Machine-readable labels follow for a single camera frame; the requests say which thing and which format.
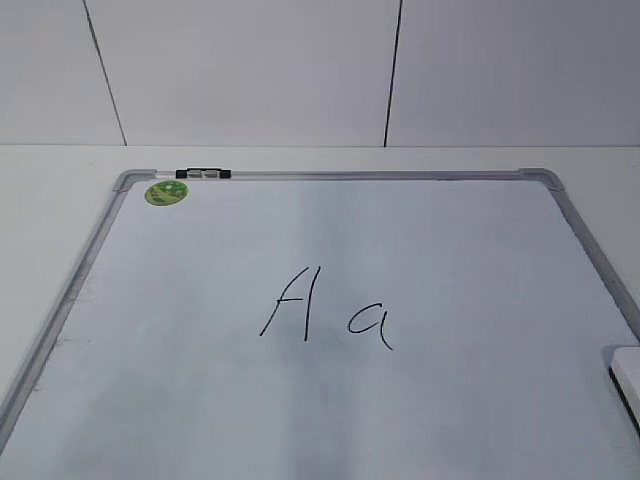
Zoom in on white board with grey frame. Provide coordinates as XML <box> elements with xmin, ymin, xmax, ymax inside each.
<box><xmin>1</xmin><ymin>169</ymin><xmax>639</xmax><ymax>479</ymax></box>

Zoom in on round green sticker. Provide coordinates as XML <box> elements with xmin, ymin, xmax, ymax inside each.
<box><xmin>144</xmin><ymin>180</ymin><xmax>188</xmax><ymax>206</ymax></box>

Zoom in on black hanging clip on frame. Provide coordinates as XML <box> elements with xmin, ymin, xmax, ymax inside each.
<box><xmin>175</xmin><ymin>168</ymin><xmax>232</xmax><ymax>179</ymax></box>

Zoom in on white board eraser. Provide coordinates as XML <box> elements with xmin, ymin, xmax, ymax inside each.
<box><xmin>604</xmin><ymin>346</ymin><xmax>639</xmax><ymax>433</ymax></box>

